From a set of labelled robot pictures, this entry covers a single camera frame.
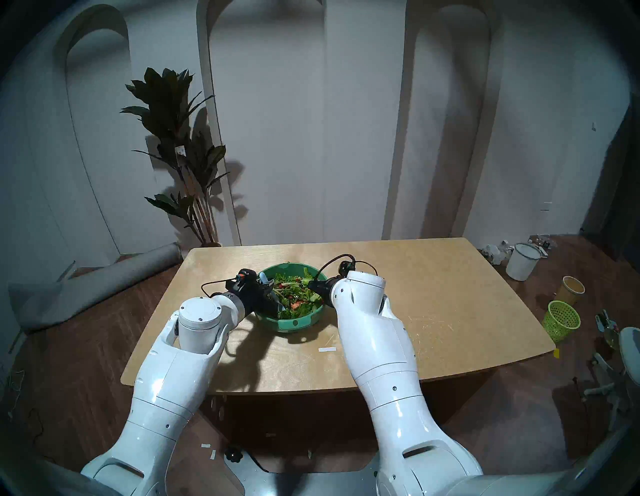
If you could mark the chopped vegetable salad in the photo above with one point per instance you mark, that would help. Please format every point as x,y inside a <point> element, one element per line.
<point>297,295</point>

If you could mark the tall potted plant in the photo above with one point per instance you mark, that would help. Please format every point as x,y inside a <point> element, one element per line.
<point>170,100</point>

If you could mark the green salad bowl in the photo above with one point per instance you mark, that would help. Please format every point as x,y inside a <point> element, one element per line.
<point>290,324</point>

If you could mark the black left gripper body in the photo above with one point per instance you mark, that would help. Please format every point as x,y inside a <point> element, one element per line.
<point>255,297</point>

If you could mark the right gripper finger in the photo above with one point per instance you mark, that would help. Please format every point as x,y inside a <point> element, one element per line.
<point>312,286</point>

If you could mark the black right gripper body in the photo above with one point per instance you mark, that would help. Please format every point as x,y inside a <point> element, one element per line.
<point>325,292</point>

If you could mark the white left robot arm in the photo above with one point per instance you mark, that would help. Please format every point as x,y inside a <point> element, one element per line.
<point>170,380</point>

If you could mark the rolled grey carpet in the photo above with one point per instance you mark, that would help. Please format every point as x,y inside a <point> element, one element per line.
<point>90,290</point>

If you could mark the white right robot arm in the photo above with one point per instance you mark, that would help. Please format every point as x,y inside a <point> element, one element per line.
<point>385,360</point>

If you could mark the black base knob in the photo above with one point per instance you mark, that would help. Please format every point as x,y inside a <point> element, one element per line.
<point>233,455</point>

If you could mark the white bucket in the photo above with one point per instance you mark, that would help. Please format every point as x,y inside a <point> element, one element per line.
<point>521,262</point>

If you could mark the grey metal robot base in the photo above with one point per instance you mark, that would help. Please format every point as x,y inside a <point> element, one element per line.
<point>310,480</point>

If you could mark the green mesh basket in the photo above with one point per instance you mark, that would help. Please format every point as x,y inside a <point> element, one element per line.
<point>560,322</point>

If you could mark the green and white floor clutter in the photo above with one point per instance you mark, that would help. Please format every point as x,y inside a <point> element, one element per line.
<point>609,335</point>

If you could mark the small debris pile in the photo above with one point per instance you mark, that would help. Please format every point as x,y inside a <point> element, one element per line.
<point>542,242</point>

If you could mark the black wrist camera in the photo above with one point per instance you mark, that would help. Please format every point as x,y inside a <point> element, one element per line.
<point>347,267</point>
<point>246,276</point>

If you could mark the crumpled white trash pile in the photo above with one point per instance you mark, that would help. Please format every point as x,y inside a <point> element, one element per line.
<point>495,252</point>

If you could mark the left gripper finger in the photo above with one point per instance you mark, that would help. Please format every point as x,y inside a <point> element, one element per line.
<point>267,286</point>

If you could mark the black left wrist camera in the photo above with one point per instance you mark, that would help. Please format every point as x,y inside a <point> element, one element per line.
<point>246,276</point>

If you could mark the yellow paper cup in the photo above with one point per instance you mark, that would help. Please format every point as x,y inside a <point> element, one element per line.
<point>570,292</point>

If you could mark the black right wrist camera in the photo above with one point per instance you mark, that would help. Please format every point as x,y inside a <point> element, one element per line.
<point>347,267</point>

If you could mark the white office chair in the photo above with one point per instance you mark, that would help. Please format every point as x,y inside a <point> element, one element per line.
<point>630,350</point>

